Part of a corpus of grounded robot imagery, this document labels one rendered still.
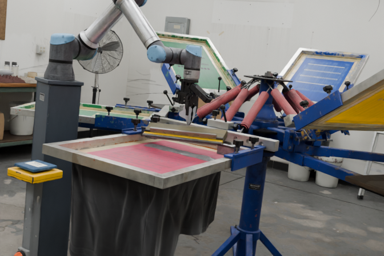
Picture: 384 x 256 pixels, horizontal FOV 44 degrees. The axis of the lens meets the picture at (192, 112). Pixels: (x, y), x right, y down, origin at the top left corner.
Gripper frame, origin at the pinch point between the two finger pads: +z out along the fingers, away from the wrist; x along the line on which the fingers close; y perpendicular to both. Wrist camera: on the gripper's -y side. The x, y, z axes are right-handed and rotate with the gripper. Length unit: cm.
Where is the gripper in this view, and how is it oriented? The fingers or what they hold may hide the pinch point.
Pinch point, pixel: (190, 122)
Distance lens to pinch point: 219.5
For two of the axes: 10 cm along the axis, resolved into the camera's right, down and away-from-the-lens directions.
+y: -8.4, -1.5, 5.2
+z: -1.1, 9.9, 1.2
